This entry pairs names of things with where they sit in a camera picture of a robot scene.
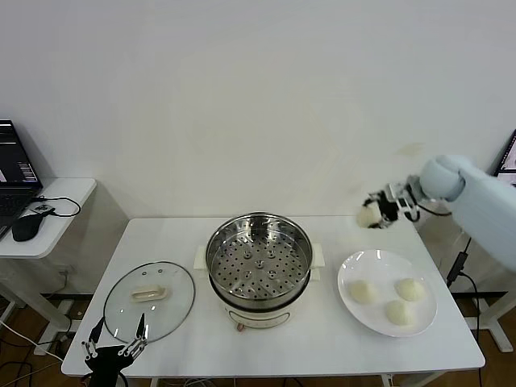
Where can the black computer mouse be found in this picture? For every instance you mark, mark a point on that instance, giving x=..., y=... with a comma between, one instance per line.
x=26, y=227

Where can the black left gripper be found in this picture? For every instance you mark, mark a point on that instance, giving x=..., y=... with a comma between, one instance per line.
x=106, y=360

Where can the perforated steel steamer basket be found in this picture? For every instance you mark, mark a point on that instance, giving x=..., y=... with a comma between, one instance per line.
x=219, y=242

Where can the white wall socket with plug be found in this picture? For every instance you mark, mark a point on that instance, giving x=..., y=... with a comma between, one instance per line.
x=67, y=272

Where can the white side table rounded top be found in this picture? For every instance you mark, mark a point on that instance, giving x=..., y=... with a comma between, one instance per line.
x=60, y=209

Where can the black laptop with dark screen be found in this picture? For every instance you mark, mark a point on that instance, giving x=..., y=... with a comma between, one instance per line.
x=16, y=161

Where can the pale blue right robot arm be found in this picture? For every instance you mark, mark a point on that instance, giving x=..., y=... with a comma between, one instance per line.
x=483, y=201

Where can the grey laptop with pink images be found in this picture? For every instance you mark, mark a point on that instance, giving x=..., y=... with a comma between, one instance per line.
x=508, y=161

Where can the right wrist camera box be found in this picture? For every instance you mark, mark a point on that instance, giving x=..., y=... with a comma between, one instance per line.
x=405, y=199

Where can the white steamed baozi bun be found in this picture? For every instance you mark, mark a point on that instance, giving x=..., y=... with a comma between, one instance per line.
x=398, y=313
x=367, y=217
x=362, y=291
x=410, y=289

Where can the white round plate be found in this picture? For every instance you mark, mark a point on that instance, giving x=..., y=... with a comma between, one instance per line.
x=386, y=278

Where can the white floor power strip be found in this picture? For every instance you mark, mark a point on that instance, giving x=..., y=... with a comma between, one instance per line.
x=66, y=327

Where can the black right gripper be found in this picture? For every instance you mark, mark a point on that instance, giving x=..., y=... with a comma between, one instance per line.
x=391, y=209

